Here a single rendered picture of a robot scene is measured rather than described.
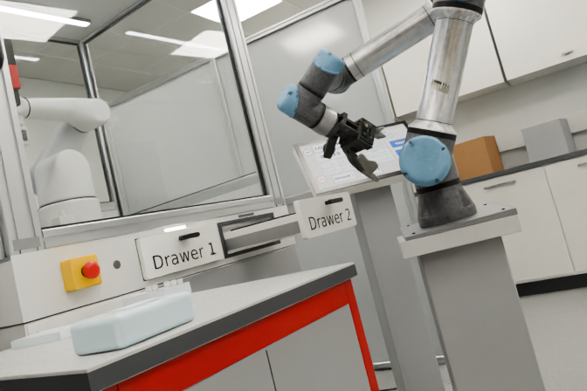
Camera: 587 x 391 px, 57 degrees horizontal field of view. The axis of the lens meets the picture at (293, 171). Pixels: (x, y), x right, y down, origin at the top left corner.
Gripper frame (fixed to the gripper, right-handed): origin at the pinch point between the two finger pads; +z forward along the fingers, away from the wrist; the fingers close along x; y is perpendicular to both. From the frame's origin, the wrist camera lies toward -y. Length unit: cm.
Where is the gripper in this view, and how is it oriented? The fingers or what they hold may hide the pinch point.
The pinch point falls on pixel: (380, 160)
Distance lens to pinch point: 156.2
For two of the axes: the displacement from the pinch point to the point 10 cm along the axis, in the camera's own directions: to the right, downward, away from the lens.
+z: 8.1, 4.3, 4.1
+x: 2.1, -8.5, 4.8
